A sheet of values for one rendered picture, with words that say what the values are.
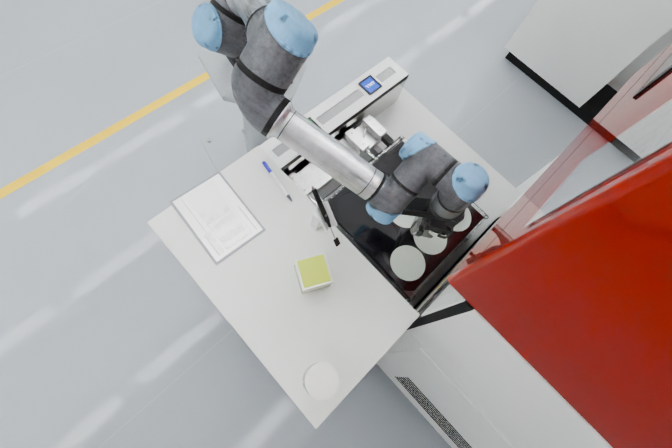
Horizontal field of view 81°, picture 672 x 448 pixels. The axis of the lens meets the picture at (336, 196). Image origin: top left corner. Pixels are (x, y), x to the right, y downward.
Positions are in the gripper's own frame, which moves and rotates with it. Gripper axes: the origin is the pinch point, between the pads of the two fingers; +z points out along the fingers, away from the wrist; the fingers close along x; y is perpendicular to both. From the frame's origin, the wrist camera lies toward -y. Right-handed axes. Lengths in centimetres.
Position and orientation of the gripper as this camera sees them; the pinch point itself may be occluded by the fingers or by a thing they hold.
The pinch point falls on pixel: (411, 229)
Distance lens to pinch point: 114.3
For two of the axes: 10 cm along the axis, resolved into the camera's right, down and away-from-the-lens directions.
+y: 9.5, 3.2, 0.0
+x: 2.9, -8.6, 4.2
